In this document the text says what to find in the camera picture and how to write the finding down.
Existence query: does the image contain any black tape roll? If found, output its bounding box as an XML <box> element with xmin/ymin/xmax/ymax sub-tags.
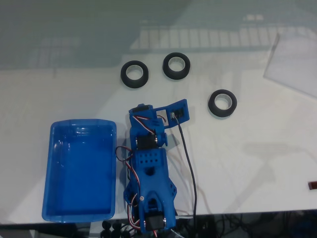
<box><xmin>120</xmin><ymin>60</ymin><xmax>150</xmax><ymax>89</ymax></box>
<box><xmin>162</xmin><ymin>52</ymin><xmax>191</xmax><ymax>81</ymax></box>
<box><xmin>207</xmin><ymin>89</ymin><xmax>238</xmax><ymax>119</ymax></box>

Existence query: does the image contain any blue plastic bin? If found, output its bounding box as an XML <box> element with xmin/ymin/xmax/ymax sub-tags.
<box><xmin>41</xmin><ymin>119</ymin><xmax>117</xmax><ymax>223</ymax></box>

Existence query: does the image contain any black table clamp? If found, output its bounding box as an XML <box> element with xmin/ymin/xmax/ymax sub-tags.
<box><xmin>101</xmin><ymin>220</ymin><xmax>131</xmax><ymax>238</ymax></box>

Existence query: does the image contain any clear plastic sheet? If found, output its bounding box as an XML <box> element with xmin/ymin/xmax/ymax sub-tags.
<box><xmin>263</xmin><ymin>32</ymin><xmax>317</xmax><ymax>99</ymax></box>

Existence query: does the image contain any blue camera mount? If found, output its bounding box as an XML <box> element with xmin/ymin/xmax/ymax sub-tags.
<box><xmin>155</xmin><ymin>99</ymin><xmax>191</xmax><ymax>128</ymax></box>

